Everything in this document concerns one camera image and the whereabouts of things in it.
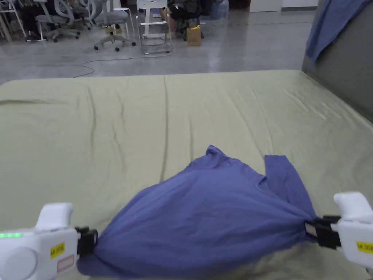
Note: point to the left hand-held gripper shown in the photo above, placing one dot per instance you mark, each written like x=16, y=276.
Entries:
x=32, y=256

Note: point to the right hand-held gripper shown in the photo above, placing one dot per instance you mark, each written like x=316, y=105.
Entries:
x=354, y=233

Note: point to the dark blue shirt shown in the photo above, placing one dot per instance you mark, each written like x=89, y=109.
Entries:
x=204, y=221

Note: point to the bed with pale green sheet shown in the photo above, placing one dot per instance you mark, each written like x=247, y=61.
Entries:
x=174, y=116

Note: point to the grey padded headboard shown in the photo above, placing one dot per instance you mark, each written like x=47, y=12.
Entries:
x=349, y=73

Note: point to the blue cloth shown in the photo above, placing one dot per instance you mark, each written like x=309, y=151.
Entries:
x=329, y=26

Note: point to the brown carton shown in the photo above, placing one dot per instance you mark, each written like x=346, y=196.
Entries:
x=193, y=36

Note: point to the white standing desk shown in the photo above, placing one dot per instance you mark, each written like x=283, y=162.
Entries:
x=151, y=11

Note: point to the clear water bottle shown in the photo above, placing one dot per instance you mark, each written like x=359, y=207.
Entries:
x=219, y=8

